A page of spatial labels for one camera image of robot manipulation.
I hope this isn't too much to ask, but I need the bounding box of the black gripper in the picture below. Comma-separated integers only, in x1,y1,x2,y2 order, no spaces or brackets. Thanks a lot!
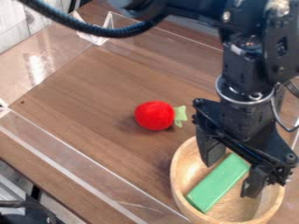
191,93,299,200

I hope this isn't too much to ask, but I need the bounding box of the green rectangular block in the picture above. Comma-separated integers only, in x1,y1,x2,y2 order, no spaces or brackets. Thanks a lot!
185,153,250,214

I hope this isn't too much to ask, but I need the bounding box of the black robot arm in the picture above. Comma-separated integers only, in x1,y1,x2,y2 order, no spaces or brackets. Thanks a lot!
110,0,299,198

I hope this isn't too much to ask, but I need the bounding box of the brown wooden bowl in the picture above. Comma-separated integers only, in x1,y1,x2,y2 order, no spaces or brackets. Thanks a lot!
170,136,286,224

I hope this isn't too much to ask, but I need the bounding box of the red plush tomato toy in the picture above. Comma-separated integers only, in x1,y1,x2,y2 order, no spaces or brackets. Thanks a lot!
135,101,189,131

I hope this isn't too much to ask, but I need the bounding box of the clear acrylic front wall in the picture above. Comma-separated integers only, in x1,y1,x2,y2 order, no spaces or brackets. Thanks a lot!
0,108,191,224

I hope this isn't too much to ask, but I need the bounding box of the black clamp with cable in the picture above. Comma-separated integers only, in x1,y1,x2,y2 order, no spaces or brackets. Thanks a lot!
0,197,66,224

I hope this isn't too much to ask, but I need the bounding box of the clear acrylic corner bracket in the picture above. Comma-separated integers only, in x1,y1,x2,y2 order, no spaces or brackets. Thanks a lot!
73,11,115,46

